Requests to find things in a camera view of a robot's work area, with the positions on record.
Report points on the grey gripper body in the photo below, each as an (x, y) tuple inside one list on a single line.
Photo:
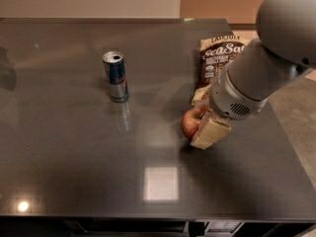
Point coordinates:
[(224, 99)]

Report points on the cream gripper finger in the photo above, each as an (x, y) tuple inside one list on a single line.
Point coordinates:
[(211, 129), (203, 101)]

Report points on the red apple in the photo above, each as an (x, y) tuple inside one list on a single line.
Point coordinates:
[(190, 122)]

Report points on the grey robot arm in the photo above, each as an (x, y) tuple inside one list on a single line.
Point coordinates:
[(283, 51)]

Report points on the brown sea salt chip bag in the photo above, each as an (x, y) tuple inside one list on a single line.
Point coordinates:
[(215, 53)]

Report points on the blue silver energy drink can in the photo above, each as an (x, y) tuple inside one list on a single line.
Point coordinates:
[(115, 70)]

